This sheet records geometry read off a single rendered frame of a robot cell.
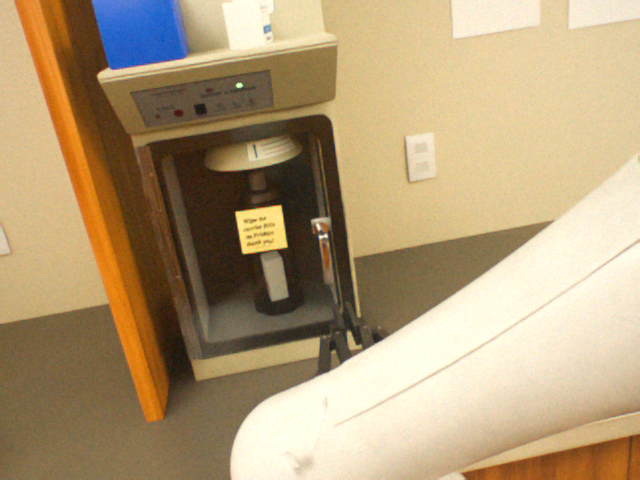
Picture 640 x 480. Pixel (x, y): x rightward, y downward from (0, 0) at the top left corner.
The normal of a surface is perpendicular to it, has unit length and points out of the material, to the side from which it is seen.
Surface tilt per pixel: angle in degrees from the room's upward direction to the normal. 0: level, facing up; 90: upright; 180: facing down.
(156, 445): 0
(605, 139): 90
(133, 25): 90
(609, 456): 90
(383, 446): 81
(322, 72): 135
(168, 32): 90
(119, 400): 0
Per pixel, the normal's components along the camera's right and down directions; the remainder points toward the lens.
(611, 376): -0.40, 0.53
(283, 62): 0.19, 0.90
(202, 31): 0.14, 0.36
